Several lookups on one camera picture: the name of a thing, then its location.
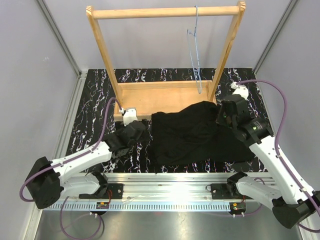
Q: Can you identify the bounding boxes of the black trousers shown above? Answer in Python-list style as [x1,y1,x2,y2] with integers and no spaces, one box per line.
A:
[148,101,255,166]

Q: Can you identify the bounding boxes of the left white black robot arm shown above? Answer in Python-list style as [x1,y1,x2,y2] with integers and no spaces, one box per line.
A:
[24,119,149,210]

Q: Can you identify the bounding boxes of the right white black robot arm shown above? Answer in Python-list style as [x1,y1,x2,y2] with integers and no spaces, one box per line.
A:
[217,94,320,229]

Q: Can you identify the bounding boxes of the wooden clothes rack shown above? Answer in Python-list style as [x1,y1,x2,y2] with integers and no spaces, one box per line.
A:
[85,0,246,120]

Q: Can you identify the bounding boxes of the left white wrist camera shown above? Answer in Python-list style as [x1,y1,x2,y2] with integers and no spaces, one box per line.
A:
[119,107,138,127]

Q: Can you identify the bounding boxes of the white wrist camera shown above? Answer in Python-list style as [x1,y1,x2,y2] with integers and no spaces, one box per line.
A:
[230,82,249,100]
[119,107,138,127]

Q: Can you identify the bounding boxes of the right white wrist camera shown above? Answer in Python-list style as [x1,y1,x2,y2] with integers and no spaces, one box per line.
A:
[230,82,249,100]

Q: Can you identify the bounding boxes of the light blue wire hanger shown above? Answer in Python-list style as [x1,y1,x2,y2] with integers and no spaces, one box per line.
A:
[186,5,203,95]

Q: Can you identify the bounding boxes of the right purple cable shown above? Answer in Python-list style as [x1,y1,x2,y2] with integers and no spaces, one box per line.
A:
[237,79,320,233]

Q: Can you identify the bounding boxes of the purple cable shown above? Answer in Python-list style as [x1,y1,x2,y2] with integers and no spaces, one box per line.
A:
[19,97,125,238]
[237,79,320,233]

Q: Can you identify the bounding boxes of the right aluminium frame post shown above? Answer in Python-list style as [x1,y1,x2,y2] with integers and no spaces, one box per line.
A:
[253,0,300,75]

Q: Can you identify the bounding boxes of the aluminium frame post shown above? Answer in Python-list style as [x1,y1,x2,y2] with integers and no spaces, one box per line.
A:
[34,0,83,78]
[253,0,300,75]

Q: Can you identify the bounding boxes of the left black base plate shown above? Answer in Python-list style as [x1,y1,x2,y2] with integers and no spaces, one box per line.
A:
[79,183,124,200]

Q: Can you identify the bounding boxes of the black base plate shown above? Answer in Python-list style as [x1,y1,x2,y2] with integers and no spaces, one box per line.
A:
[79,183,124,200]
[208,183,244,201]

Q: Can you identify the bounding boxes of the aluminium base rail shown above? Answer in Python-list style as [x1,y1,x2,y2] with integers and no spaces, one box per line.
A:
[57,173,305,202]

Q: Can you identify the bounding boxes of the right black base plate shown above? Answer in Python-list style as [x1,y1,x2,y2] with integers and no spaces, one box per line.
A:
[208,183,244,201]

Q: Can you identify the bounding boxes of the slotted grey cable duct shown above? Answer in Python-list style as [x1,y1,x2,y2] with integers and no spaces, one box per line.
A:
[46,201,246,212]

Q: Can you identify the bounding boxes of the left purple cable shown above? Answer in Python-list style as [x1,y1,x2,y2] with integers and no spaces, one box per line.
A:
[19,97,125,238]

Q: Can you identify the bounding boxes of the left aluminium frame post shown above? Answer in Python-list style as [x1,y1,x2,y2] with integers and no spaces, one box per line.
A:
[34,0,83,78]

